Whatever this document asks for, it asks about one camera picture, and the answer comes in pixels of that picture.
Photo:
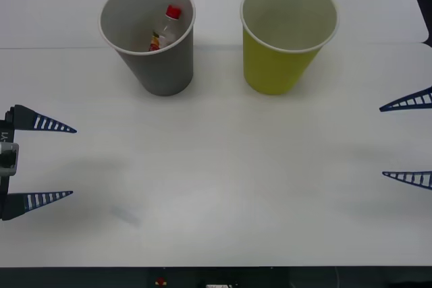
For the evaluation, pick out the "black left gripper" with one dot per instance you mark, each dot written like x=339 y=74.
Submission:
x=6 y=131

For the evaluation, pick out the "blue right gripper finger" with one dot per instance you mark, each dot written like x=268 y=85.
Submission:
x=416 y=100
x=416 y=177

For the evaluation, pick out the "clear plastic bottle red cap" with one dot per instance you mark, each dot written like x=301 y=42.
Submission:
x=163 y=30

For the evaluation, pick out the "yellow-green plastic waste bin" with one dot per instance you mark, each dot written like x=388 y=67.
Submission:
x=273 y=72

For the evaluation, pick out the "grey plastic waste bin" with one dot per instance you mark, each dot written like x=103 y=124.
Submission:
x=165 y=72

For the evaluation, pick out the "red round button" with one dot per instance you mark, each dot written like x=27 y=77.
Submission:
x=160 y=281

